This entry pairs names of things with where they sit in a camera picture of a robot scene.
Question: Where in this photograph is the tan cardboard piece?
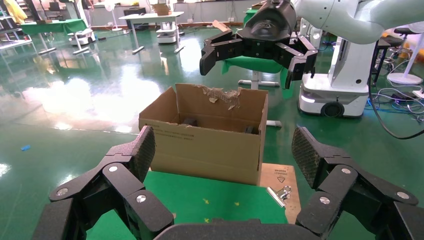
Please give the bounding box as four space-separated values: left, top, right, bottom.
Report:
211 19 233 35

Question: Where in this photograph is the large cardboard carton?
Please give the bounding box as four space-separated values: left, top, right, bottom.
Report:
138 82 270 187

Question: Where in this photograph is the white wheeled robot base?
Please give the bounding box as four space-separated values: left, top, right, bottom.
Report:
297 33 379 119
154 21 179 46
67 28 98 47

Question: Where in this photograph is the white standing fan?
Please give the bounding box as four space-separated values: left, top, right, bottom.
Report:
103 0 124 33

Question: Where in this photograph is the yellow cloth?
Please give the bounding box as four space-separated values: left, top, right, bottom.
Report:
2 0 29 25

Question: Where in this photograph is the brown cardboard box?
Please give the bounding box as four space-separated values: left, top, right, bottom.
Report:
151 2 172 17

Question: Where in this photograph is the notched black foam block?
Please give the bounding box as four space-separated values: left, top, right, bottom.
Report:
180 116 199 127

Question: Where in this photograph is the green cloth covered table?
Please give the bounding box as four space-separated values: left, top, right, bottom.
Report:
221 54 295 100
19 18 90 57

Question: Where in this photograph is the black cabinet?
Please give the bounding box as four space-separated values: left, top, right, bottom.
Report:
123 7 149 31

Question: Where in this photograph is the silver binder clip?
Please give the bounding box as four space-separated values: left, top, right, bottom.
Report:
265 184 293 209

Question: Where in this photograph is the white long table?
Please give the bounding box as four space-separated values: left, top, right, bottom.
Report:
118 11 186 56

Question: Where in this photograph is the thick black floor cable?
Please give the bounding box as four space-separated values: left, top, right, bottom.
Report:
366 74 424 141

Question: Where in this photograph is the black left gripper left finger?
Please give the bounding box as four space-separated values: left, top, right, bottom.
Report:
31 125 175 240

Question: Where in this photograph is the tangled floor cable bundle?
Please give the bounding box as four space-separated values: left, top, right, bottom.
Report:
367 86 424 124

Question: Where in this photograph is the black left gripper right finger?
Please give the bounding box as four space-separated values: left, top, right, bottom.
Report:
291 126 424 240

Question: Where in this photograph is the green tablecloth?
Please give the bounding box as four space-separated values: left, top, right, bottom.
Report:
85 170 288 240

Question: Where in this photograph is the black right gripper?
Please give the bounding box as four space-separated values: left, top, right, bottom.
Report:
199 0 319 90

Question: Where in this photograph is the black stool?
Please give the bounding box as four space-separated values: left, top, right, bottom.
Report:
372 27 415 79

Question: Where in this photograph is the white round base stand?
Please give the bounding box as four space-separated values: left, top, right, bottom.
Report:
386 21 424 86

